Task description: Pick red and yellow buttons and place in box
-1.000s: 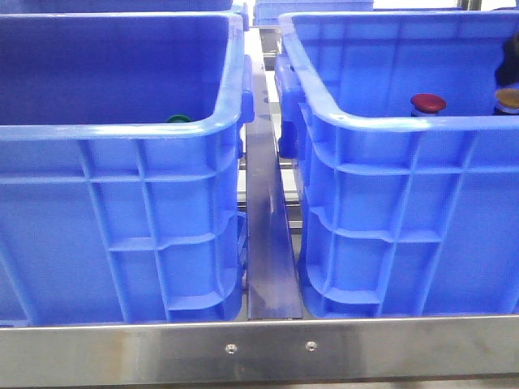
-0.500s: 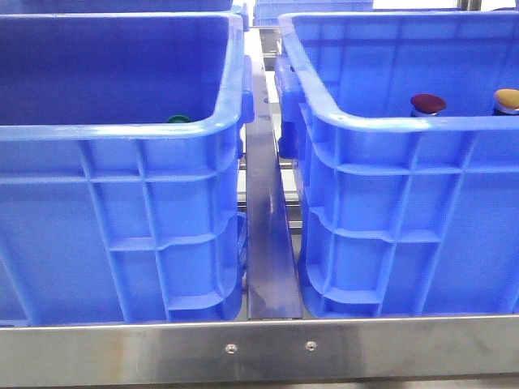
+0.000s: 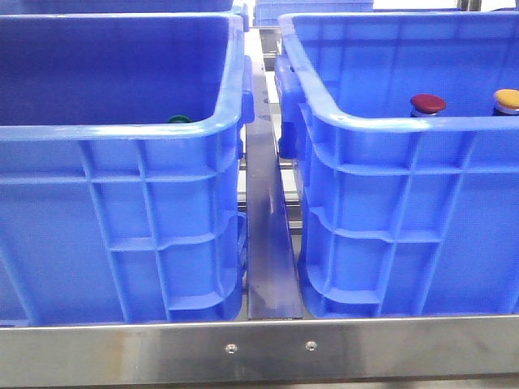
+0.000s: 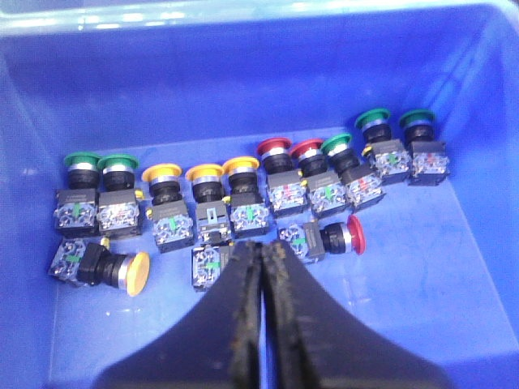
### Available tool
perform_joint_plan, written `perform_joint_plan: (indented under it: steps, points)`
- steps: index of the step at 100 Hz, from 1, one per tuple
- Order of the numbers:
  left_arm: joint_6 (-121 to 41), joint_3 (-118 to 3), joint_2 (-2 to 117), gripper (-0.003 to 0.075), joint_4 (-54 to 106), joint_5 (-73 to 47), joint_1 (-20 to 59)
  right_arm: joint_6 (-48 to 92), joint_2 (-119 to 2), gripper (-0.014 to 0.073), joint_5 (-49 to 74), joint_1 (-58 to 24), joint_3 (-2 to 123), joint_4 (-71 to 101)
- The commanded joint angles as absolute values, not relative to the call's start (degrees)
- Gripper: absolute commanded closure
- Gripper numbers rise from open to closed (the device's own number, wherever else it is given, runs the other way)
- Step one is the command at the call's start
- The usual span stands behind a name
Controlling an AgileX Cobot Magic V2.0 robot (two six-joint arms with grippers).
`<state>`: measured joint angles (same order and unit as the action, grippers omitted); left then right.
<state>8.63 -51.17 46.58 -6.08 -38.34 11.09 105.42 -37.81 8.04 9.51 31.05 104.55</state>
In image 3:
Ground green mushroom push button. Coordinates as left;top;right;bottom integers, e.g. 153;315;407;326
167;114;192;124

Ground blue plastic bin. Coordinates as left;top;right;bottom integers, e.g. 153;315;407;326
277;11;518;318
1;13;254;327

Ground steel divider bar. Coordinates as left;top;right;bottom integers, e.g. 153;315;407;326
245;56;305;321

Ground yellow mushroom push button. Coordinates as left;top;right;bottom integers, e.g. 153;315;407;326
493;88;519;117

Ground right blue plastic bin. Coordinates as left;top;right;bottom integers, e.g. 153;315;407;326
277;11;518;318

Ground rear centre blue bin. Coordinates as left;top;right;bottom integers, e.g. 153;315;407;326
253;0;374;27

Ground red mushroom push button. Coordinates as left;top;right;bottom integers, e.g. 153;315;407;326
410;93;447;118

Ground rear left blue bin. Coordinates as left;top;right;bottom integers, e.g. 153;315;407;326
1;0;248;15

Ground steel shelf front rail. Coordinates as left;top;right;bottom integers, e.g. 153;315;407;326
1;315;518;387

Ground left blue plastic bin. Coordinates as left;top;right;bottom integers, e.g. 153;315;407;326
1;13;254;327

